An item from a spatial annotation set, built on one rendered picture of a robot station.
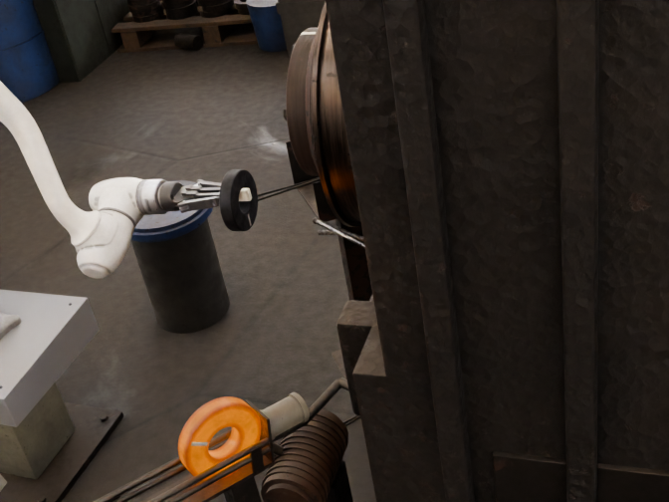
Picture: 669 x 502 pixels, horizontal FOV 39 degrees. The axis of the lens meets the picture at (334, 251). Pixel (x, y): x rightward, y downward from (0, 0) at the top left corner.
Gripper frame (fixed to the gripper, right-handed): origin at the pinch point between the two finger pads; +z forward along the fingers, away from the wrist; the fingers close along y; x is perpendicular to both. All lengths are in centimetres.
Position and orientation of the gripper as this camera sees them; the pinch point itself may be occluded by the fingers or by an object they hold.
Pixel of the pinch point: (237, 194)
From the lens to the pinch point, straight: 234.2
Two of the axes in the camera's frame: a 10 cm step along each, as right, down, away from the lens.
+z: 9.4, 0.0, -3.5
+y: -2.9, 5.6, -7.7
